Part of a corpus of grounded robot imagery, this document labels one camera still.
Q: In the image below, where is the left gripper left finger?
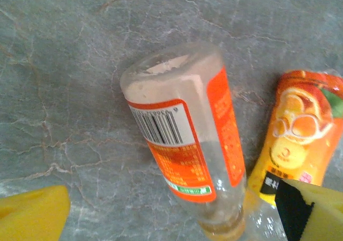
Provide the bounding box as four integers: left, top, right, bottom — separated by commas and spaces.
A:
0, 185, 71, 241

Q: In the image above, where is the orange juice bottle fruit print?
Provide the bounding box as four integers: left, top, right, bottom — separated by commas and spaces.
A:
244, 69, 343, 241

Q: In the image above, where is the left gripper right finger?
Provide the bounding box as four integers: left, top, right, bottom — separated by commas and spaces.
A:
274, 178, 343, 241

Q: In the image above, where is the square bottle orange barcode label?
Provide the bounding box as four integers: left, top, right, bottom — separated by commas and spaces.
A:
120, 41, 248, 241

